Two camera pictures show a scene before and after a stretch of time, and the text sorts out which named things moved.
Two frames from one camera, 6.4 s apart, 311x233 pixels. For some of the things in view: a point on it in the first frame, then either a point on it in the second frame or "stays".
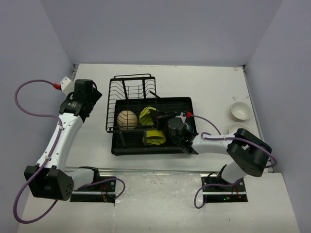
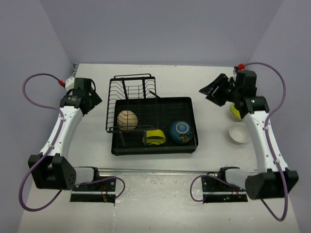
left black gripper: (95, 96) stays
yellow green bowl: (145, 118) → (234, 111)
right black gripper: (158, 114) → (221, 81)
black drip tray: (140, 125) stays
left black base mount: (102, 191) stays
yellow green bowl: (155, 137) stays
